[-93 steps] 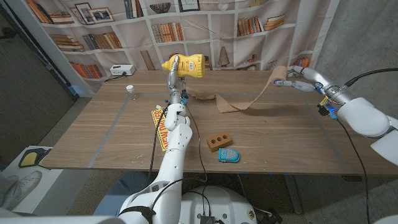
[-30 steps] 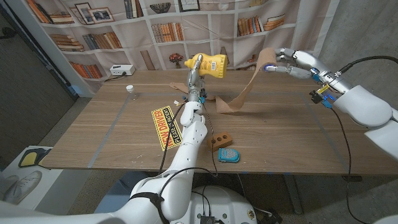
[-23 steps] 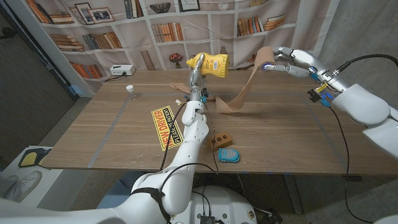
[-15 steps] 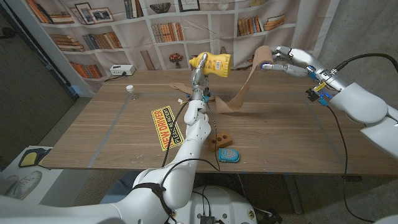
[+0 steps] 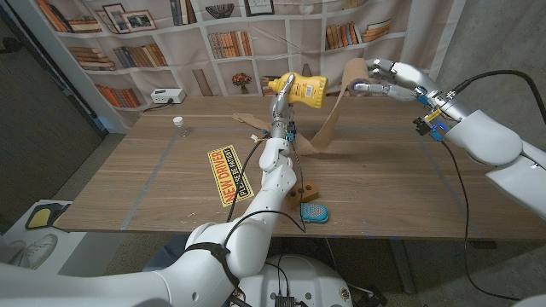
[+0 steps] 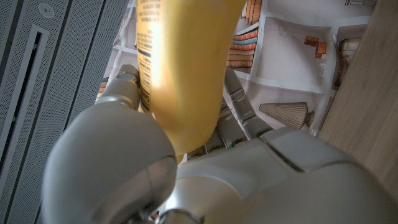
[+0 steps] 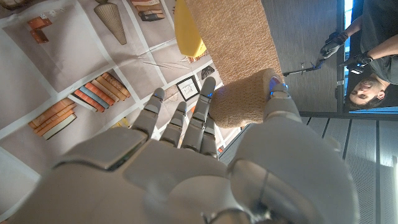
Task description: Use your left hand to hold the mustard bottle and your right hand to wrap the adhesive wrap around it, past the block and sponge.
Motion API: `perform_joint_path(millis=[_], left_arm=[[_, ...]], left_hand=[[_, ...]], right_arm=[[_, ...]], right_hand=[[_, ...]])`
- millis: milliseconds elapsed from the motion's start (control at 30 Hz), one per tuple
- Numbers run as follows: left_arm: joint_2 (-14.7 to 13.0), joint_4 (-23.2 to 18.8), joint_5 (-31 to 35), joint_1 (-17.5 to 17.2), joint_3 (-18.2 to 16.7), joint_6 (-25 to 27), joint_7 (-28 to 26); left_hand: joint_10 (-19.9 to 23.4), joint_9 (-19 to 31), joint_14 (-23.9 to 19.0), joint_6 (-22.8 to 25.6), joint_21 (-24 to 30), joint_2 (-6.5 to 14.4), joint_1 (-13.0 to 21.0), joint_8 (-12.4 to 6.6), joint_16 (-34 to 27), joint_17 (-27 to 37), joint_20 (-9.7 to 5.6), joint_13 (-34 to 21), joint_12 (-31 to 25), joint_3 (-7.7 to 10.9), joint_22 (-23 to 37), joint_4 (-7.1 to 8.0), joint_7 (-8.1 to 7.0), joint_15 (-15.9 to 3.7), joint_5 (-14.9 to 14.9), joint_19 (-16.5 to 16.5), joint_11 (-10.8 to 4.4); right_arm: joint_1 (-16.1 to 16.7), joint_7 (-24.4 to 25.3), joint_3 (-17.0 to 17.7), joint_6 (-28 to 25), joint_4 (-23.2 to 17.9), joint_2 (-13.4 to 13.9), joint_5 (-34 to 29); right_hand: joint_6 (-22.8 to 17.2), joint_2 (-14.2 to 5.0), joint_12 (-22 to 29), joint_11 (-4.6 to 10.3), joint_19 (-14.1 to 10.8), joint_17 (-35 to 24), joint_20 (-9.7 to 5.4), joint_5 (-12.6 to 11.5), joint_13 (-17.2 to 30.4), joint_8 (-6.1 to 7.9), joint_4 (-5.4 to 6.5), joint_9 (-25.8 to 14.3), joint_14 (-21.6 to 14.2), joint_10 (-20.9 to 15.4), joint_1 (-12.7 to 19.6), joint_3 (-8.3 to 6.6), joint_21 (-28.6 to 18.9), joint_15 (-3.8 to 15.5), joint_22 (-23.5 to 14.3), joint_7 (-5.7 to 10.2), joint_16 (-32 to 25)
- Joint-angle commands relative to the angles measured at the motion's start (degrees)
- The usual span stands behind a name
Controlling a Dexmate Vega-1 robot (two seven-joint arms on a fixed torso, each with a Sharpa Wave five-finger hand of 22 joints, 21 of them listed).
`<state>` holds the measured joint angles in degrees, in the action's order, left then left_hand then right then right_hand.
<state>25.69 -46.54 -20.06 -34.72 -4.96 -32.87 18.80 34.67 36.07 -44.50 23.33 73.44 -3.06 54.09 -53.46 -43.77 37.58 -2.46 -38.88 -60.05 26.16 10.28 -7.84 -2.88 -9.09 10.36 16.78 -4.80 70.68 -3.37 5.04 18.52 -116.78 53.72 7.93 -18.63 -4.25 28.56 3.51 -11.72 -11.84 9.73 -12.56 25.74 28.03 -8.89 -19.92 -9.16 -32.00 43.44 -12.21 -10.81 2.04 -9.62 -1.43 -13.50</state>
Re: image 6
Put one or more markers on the yellow mustard bottle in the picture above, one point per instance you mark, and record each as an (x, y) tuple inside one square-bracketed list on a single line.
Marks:
[(186, 77)]

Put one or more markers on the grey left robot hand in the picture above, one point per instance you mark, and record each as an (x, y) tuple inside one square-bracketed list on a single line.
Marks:
[(248, 180)]

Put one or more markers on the printed bookshelf backdrop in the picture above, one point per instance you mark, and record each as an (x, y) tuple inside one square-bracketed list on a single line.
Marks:
[(295, 62)]

